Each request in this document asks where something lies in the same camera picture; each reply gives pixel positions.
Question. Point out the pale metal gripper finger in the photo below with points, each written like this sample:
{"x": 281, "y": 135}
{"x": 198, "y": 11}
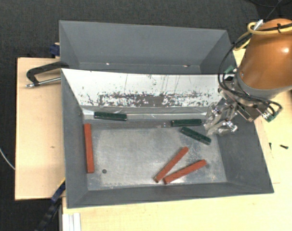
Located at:
{"x": 213, "y": 114}
{"x": 223, "y": 128}

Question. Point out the dark green flat block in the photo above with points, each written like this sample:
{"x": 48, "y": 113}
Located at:
{"x": 186, "y": 122}
{"x": 196, "y": 135}
{"x": 110, "y": 116}

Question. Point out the small black screw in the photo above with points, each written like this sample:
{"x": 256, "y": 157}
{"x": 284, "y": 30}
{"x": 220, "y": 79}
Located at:
{"x": 284, "y": 147}

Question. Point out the red-brown flat block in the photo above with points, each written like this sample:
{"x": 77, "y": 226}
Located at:
{"x": 172, "y": 164}
{"x": 184, "y": 171}
{"x": 89, "y": 148}

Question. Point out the grey metal bin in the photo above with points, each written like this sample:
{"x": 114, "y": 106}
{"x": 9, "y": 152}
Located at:
{"x": 141, "y": 153}

